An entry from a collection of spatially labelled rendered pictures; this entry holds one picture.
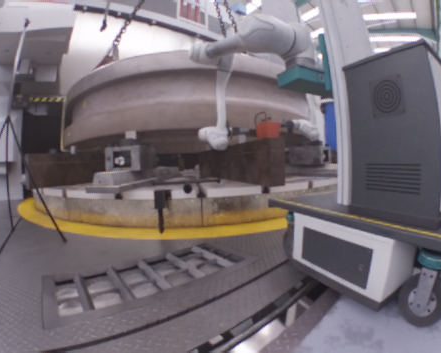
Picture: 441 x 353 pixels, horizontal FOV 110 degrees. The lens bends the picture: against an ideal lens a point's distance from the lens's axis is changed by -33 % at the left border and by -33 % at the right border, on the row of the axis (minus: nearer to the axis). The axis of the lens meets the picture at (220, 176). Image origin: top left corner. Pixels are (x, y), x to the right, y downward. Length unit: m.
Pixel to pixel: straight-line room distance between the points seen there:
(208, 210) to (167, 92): 1.41
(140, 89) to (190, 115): 0.72
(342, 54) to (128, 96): 2.29
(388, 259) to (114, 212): 1.86
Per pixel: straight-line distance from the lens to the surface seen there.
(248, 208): 1.91
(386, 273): 0.73
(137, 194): 1.84
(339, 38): 1.15
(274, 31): 0.98
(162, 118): 2.39
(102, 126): 2.76
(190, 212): 1.81
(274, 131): 1.81
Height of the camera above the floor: 0.50
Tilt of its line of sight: 3 degrees down
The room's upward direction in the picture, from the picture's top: 2 degrees counter-clockwise
